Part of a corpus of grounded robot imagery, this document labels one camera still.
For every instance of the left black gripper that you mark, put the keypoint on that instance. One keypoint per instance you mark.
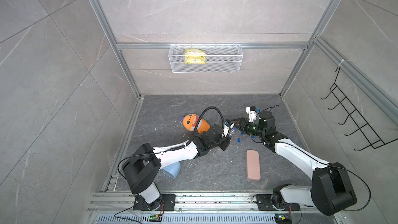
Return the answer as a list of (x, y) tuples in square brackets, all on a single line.
[(226, 141)]

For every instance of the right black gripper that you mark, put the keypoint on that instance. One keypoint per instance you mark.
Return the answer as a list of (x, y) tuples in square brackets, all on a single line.
[(243, 124)]

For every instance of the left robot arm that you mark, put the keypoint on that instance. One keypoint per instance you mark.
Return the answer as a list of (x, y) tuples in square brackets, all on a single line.
[(141, 168)]

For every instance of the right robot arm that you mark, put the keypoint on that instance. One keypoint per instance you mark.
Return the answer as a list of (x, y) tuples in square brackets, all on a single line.
[(331, 190)]

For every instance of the orange shark plush toy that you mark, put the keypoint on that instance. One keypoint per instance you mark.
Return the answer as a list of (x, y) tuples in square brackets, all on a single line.
[(191, 121)]

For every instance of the pink rectangular case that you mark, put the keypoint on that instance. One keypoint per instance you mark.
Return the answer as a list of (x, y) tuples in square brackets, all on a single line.
[(253, 165)]

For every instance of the light blue cup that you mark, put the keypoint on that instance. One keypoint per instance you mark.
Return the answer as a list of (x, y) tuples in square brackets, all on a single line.
[(172, 170)]

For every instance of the yellow packet in basket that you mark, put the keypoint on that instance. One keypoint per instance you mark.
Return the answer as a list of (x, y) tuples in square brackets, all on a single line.
[(194, 56)]

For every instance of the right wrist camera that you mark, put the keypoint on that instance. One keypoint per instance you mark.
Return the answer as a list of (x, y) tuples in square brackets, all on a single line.
[(253, 113)]

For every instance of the white wire basket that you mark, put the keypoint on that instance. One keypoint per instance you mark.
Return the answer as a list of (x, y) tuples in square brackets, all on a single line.
[(220, 59)]

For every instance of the black wall hook rack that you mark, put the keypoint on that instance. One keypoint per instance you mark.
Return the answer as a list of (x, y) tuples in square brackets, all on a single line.
[(353, 115)]

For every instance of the metal base rail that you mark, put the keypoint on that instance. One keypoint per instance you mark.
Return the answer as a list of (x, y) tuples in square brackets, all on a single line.
[(202, 208)]

